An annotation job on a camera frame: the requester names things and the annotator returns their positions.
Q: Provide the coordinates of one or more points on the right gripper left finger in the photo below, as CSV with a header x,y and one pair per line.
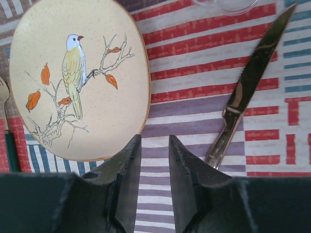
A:
x,y
104,200

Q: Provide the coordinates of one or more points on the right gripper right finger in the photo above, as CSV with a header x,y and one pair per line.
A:
x,y
206,200

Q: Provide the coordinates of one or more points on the brown wooden knife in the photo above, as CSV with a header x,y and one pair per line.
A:
x,y
247,84

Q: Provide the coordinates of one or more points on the round wooden plate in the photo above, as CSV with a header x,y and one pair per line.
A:
x,y
80,77

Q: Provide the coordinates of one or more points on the dark handled fork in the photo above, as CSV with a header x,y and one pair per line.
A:
x,y
11,149

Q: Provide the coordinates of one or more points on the clear glass cup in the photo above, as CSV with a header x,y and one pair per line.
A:
x,y
229,7

